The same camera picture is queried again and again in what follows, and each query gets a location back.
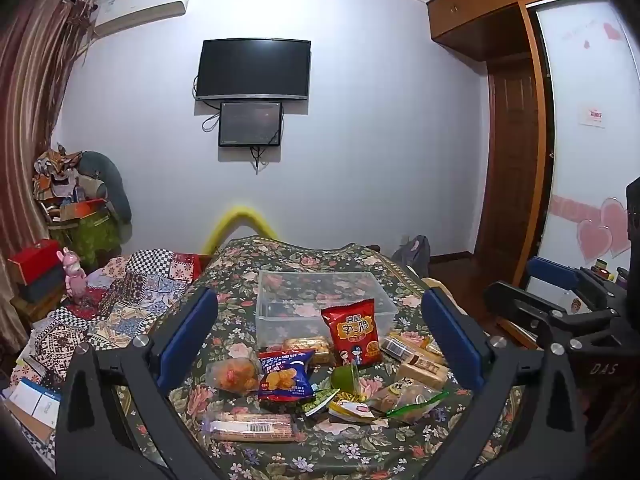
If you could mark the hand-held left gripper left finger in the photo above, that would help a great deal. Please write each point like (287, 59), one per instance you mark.
(187, 340)

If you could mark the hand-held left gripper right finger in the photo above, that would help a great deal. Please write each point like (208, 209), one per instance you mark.
(452, 345)

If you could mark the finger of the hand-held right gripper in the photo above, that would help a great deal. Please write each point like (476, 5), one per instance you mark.
(552, 271)
(530, 305)

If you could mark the green edged clear snack bag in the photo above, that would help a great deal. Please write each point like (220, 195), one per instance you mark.
(425, 402)

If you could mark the red snack bag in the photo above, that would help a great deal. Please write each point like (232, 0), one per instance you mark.
(352, 335)

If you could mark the blue chip bag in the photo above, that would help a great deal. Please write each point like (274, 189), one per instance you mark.
(285, 375)

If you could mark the clear rice cracker pack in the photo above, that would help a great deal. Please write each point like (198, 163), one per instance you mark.
(307, 346)

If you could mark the clear plastic container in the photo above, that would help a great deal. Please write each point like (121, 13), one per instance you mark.
(300, 295)

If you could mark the green white snack packet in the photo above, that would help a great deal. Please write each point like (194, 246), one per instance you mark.
(320, 402)

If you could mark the clear bag of orange snacks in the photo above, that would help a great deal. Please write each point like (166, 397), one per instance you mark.
(232, 376)

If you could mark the brown barcode snack pack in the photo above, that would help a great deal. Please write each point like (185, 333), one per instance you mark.
(400, 347)

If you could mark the pink heart stickers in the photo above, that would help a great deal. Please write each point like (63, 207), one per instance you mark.
(602, 232)

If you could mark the patchwork quilt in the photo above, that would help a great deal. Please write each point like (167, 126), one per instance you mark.
(125, 300)

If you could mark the brown pastry clear pack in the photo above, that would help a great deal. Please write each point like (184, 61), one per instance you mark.
(387, 399)

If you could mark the grey pink backpack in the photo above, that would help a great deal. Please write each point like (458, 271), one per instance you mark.
(412, 255)

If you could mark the long wafer biscuit pack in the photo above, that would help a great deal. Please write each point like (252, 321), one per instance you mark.
(250, 426)

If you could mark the green jelly cup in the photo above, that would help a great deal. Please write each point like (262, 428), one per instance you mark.
(345, 377)

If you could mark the white wardrobe sliding door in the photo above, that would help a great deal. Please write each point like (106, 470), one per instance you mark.
(585, 160)

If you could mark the brown wooden door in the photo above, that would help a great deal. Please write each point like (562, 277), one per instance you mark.
(510, 160)

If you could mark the pink plush toy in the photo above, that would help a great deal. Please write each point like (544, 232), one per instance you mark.
(74, 277)

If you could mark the yellow foam tube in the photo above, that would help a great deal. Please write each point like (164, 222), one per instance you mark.
(240, 217)

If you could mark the green patterned bag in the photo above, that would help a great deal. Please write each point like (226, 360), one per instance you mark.
(90, 240)

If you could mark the white blue cardboard box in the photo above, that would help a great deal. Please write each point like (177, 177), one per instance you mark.
(35, 402)

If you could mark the orange cardboard box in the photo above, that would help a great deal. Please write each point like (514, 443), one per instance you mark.
(82, 208)

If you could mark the grey plush pillow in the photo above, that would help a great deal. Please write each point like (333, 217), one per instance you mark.
(112, 185)

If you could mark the red box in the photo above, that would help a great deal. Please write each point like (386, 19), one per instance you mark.
(35, 259)

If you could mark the pile of patterned clothes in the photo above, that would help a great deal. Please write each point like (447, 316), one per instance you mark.
(55, 170)

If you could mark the wooden overhead cabinet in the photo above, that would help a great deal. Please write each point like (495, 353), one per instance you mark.
(480, 5)

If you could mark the brown striped curtain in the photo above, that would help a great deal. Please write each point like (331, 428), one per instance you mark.
(27, 110)

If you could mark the white air conditioner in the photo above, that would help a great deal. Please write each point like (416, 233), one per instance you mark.
(142, 7)

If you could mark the small black wall monitor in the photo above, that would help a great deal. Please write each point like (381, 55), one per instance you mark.
(250, 124)

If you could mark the black wall television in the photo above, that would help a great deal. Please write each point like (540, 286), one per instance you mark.
(252, 67)

